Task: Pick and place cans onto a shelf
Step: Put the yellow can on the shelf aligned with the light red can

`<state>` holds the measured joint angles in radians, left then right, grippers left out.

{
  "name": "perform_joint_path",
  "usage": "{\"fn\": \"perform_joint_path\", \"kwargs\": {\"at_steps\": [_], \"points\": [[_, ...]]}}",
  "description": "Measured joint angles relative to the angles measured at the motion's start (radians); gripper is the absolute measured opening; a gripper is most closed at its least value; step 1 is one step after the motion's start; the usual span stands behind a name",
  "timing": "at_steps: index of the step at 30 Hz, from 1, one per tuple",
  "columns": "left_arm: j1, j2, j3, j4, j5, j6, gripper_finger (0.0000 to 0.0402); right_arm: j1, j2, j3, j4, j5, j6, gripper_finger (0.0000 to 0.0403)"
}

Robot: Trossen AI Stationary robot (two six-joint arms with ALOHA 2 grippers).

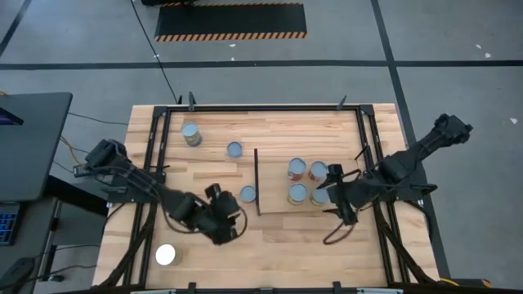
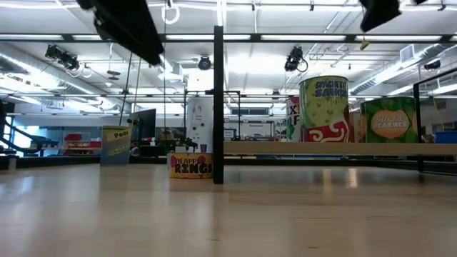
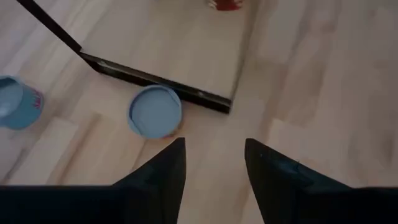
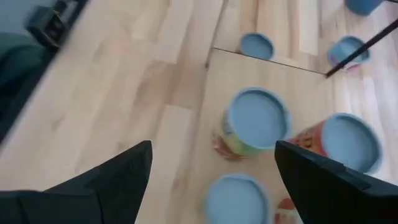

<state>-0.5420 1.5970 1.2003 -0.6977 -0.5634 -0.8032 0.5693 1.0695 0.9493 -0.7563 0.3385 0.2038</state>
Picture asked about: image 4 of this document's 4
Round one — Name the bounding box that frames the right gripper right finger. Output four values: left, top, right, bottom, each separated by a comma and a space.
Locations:
274, 139, 398, 224

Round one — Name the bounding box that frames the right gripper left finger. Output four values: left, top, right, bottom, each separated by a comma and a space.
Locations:
0, 139, 154, 224

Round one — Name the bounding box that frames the white mixed fruit can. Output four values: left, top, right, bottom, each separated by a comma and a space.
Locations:
287, 112, 384, 175

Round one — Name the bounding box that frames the green sliced peaches can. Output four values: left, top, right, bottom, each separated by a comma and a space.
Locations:
200, 173, 271, 224

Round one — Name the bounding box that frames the green spaghetti sauce can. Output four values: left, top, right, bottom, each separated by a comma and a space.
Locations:
212, 86, 293, 162

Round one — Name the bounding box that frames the teal and red salmon can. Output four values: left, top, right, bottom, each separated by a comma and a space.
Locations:
326, 35, 371, 72

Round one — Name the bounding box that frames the yellow pineapple rings can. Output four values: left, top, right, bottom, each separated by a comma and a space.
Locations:
238, 32, 275, 62

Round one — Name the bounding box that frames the yellow and blue peas can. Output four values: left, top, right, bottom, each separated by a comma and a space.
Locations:
344, 0, 386, 17

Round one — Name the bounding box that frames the black clamp device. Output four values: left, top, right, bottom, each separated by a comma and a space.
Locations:
25, 5, 68, 52

